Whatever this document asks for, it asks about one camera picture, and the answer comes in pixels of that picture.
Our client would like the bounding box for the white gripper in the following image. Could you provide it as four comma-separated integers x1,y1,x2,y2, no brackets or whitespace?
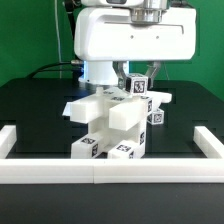
74,0,196,90

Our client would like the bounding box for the white tagged cube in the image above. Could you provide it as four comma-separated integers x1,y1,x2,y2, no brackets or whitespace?
125,73,148,96
147,108,164,125

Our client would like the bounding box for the white chair back frame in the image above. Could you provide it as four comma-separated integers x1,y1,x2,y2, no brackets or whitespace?
62,87,172,130

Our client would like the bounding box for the white chair seat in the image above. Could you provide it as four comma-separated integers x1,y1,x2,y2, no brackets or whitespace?
88,118,146,159

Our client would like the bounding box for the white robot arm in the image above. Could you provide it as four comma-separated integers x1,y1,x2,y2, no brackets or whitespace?
64,0,196,87

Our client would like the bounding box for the white U-shaped fence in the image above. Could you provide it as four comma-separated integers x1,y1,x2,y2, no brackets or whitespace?
0,125,224,184

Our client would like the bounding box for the black cable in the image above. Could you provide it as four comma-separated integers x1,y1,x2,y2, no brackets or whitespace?
26,61,84,80

